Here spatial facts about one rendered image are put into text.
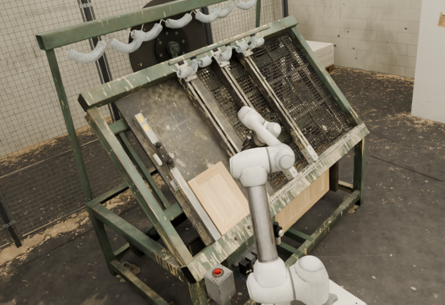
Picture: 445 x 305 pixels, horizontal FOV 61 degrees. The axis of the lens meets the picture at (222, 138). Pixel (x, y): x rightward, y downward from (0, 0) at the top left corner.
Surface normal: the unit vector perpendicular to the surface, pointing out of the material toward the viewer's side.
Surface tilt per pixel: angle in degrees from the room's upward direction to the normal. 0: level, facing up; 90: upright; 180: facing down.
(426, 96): 90
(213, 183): 51
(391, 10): 90
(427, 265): 0
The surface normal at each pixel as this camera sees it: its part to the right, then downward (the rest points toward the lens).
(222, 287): 0.72, 0.22
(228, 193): 0.47, -0.38
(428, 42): -0.78, 0.37
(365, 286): -0.13, -0.89
